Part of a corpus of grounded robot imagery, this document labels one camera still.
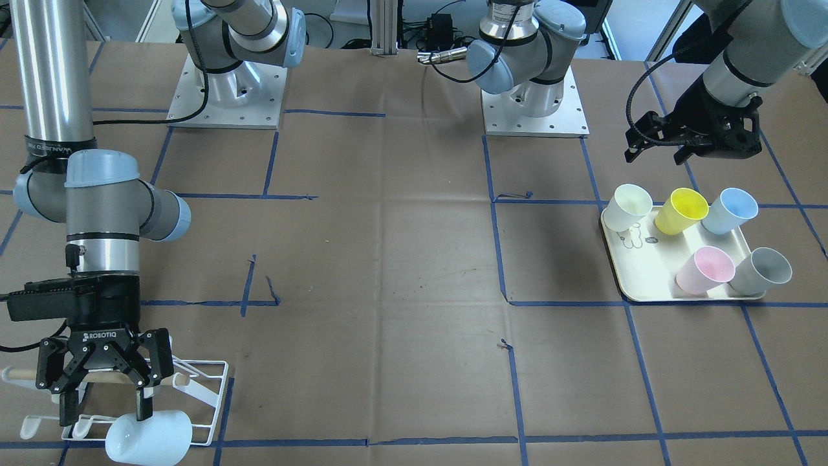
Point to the light blue plastic cup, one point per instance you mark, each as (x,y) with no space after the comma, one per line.
(163,439)

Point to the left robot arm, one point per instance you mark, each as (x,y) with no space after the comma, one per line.
(525,48)

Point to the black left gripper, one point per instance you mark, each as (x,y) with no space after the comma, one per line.
(697,105)

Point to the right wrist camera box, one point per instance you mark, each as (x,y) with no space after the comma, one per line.
(43,300)

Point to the pink plastic cup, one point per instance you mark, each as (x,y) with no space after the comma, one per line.
(706,269)

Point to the aluminium frame post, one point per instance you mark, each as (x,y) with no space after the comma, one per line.
(385,19)

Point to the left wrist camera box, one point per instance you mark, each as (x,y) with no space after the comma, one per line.
(646,133)

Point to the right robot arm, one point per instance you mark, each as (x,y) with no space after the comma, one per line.
(106,207)

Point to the white wire cup rack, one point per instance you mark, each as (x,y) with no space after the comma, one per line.
(197,387)

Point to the cream white plastic cup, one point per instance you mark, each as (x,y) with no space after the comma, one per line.
(628,205)

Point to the yellow plastic cup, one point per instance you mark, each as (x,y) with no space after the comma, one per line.
(684,208)

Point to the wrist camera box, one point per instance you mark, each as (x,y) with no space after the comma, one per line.
(646,133)
(43,300)

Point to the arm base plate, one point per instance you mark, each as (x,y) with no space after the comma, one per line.
(535,110)
(249,97)

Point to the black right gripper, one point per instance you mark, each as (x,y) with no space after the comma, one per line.
(105,320)

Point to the cream plastic tray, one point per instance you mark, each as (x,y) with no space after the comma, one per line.
(646,261)

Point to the grey plastic cup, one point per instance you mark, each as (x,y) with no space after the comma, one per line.
(763,269)

